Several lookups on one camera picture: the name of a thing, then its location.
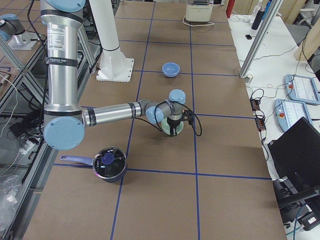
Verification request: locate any white toaster power cord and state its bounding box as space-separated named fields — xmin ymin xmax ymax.
xmin=182 ymin=15 xmax=215 ymax=27

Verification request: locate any white central pillar mount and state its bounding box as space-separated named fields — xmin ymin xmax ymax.
xmin=90 ymin=0 xmax=135 ymax=83

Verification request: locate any dark blue saucepan with lid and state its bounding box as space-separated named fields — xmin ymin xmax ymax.
xmin=60 ymin=146 xmax=128 ymax=183

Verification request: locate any blue teach pendant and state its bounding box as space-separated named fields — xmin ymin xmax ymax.
xmin=274 ymin=98 xmax=313 ymax=132
xmin=284 ymin=74 xmax=320 ymax=105

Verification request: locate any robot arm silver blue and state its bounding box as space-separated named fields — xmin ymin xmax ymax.
xmin=0 ymin=13 xmax=38 ymax=51
xmin=40 ymin=0 xmax=186 ymax=151

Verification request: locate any blue bowl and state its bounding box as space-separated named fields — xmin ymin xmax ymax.
xmin=161 ymin=62 xmax=181 ymax=78

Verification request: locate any near blue teach pendant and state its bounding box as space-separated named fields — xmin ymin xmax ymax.
xmin=274 ymin=98 xmax=313 ymax=132

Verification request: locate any small black square device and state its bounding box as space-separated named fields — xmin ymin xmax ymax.
xmin=245 ymin=34 xmax=253 ymax=40

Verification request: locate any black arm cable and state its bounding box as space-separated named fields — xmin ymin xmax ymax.
xmin=136 ymin=98 xmax=203 ymax=137

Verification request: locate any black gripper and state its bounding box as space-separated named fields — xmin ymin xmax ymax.
xmin=167 ymin=117 xmax=182 ymax=137

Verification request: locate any cream chrome toaster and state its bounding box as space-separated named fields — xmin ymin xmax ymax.
xmin=185 ymin=0 xmax=214 ymax=23

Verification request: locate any clear plastic bag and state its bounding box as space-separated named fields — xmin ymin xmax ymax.
xmin=0 ymin=174 xmax=22 ymax=231

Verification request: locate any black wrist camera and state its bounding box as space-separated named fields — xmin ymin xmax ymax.
xmin=181 ymin=109 xmax=194 ymax=126

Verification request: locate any small metal cylinder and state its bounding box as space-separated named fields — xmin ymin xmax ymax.
xmin=245 ymin=74 xmax=254 ymax=83

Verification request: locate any black water bottle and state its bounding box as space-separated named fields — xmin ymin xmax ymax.
xmin=251 ymin=6 xmax=266 ymax=30

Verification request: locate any green bowl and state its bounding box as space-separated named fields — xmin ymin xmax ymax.
xmin=161 ymin=117 xmax=184 ymax=137

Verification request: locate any aluminium frame post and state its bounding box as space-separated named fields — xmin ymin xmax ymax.
xmin=239 ymin=0 xmax=283 ymax=79

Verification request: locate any far blue teach pendant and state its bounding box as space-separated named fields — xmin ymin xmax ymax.
xmin=284 ymin=74 xmax=320 ymax=105

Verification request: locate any black laptop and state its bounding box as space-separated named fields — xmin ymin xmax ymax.
xmin=267 ymin=116 xmax=320 ymax=187

